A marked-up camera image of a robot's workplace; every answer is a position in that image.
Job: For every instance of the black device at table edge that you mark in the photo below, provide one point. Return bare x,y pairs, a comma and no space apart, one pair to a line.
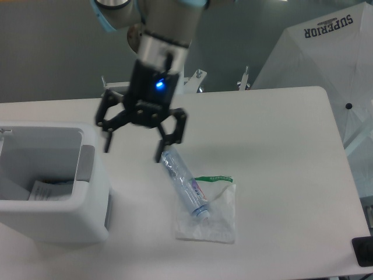
363,250

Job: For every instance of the white push-top trash can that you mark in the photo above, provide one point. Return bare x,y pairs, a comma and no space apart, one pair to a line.
53,152

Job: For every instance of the white plastic bag green stripe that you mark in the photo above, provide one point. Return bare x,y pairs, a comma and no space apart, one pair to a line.
216,222

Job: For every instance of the white Superior umbrella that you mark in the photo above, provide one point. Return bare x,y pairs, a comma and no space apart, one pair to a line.
333,52

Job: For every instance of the clear plastic water bottle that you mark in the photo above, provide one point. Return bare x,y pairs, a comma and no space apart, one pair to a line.
187,188

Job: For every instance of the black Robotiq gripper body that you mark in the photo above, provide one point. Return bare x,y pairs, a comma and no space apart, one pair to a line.
149,96

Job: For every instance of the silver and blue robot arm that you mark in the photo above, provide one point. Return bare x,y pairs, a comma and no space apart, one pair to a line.
168,30

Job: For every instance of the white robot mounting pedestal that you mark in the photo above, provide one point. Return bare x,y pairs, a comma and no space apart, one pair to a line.
192,80

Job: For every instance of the paper trash inside can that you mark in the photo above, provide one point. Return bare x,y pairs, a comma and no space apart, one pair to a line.
42,191

